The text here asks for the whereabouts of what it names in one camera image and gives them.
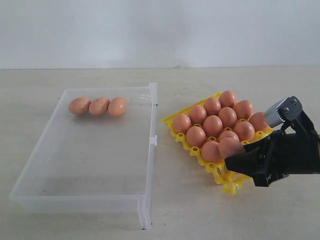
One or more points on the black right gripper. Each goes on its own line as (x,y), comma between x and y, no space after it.
(277,156)

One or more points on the brown egg second row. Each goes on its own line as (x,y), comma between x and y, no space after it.
(228,117)
(245,131)
(212,126)

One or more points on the brown egg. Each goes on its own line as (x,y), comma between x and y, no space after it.
(229,147)
(259,122)
(99,106)
(197,114)
(79,105)
(117,106)
(181,123)

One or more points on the brown egg fifth row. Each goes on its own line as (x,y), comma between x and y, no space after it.
(196,137)
(228,134)
(212,106)

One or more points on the brown egg fourth row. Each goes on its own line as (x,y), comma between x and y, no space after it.
(210,152)
(227,99)

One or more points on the brown egg third row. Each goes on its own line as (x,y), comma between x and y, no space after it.
(243,109)

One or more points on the yellow plastic egg tray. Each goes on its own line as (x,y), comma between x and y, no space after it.
(230,180)

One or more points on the clear plastic tray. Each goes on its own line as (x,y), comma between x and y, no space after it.
(94,164)

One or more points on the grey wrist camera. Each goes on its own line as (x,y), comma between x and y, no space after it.
(283,111)

